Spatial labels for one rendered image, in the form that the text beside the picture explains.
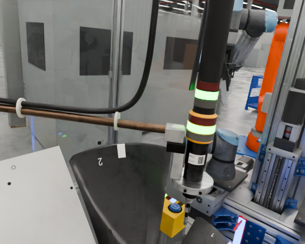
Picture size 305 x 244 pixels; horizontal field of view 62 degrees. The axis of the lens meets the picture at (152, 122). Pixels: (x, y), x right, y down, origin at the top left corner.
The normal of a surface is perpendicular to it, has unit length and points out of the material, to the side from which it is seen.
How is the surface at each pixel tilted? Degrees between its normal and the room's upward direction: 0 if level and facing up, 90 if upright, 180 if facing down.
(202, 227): 12
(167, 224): 90
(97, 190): 55
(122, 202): 50
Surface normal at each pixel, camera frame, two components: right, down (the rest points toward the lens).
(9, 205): 0.62, -0.40
